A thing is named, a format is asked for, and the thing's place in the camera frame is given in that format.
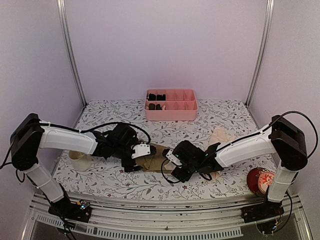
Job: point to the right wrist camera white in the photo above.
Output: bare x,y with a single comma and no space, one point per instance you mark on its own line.
168,154

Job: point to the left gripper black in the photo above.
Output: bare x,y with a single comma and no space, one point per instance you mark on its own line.
126,165

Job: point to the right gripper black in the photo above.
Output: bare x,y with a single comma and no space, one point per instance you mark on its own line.
178,173

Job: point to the right aluminium frame post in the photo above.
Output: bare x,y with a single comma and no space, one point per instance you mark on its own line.
261,52

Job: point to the black rolled underwear back left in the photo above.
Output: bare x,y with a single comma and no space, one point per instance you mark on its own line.
152,97

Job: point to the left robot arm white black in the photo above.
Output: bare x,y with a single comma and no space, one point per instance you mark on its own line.
33,134

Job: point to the pink compartment organizer box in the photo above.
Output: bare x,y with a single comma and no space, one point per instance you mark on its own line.
181,105

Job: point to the red floral round tin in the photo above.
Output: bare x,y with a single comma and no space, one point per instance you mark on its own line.
258,180

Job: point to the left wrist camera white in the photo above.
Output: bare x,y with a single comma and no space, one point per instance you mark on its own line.
143,149

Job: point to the black rolled underwear front left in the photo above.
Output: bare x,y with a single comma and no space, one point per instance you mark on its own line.
152,106

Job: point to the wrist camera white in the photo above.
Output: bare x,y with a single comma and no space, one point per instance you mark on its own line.
143,149
168,154

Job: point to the aluminium frame post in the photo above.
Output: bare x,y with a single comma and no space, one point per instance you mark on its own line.
261,52
61,7

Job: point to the black rolled underwear front middle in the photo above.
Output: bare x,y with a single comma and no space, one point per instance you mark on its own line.
158,107

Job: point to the peach underwear pile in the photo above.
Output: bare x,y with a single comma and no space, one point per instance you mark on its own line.
219,135

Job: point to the cream ceramic mug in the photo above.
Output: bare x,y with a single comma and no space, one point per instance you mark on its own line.
81,161

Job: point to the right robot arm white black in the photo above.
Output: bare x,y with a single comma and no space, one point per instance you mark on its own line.
280,137

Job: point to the olive beige underwear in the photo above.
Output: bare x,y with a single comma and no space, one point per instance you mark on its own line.
152,163

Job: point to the black rolled underwear back middle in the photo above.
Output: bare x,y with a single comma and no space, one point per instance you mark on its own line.
159,97

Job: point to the floral patterned table mat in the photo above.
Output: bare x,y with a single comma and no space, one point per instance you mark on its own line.
106,177

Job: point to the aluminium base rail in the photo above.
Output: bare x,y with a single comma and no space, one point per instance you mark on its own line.
200,219

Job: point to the left aluminium frame post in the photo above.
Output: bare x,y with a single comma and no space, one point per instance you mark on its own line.
61,7

